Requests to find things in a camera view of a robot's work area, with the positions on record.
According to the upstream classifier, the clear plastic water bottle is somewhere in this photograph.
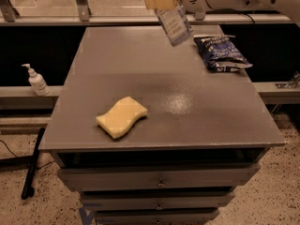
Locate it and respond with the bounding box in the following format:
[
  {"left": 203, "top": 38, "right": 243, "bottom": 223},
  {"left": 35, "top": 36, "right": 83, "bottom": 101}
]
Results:
[{"left": 148, "top": 0, "right": 192, "bottom": 46}]

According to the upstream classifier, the white pump dispenser bottle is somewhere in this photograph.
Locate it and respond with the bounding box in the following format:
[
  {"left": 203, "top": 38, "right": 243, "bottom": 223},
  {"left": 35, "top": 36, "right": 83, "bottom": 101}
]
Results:
[{"left": 22, "top": 64, "right": 50, "bottom": 96}]

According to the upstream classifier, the dark blue snack bag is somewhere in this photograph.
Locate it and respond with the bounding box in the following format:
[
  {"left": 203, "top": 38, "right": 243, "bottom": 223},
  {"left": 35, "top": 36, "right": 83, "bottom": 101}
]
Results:
[{"left": 194, "top": 35, "right": 252, "bottom": 72}]

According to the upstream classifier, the yellow sponge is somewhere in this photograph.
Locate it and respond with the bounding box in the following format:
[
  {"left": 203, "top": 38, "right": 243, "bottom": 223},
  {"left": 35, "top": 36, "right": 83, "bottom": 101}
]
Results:
[{"left": 96, "top": 97, "right": 148, "bottom": 139}]

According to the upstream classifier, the grey drawer cabinet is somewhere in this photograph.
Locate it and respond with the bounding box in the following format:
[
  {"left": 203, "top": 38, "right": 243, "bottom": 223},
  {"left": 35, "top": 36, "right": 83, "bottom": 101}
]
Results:
[{"left": 40, "top": 26, "right": 285, "bottom": 225}]

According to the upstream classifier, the black rod on floor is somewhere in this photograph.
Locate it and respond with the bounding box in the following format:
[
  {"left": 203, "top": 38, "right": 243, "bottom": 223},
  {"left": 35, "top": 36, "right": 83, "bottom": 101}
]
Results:
[{"left": 21, "top": 127, "right": 45, "bottom": 200}]

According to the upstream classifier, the grey metal window rail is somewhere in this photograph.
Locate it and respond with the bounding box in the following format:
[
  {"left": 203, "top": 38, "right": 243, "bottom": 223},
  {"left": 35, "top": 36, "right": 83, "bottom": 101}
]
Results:
[{"left": 1, "top": 0, "right": 294, "bottom": 24}]

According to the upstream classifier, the black floor cable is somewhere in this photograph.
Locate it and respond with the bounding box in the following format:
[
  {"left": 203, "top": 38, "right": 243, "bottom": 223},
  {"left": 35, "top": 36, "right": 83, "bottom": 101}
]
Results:
[{"left": 0, "top": 139, "right": 57, "bottom": 171}]

